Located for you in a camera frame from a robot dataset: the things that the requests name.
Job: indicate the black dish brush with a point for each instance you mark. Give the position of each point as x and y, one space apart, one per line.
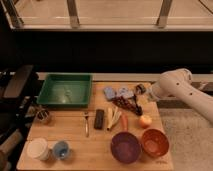
139 90

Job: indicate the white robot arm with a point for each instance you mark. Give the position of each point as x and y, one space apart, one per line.
178 83

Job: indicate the purple bowl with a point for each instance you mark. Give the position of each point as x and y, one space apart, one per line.
125 147

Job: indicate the red bowl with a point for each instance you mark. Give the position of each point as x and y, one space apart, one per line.
155 143

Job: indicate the blue cloth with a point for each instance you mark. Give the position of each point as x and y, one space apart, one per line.
124 92

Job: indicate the black rectangular block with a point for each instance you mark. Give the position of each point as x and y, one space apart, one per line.
99 119

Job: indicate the metal fork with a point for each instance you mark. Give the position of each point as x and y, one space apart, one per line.
86 115

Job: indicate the orange carrot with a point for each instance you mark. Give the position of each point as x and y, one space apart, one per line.
124 122

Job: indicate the green plastic tray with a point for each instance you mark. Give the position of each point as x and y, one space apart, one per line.
66 91

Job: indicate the orange apple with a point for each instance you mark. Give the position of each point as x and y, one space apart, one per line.
145 121

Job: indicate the blue glass cup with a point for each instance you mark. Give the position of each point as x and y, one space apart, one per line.
61 150

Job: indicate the white cup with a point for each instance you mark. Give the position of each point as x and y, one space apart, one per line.
38 149

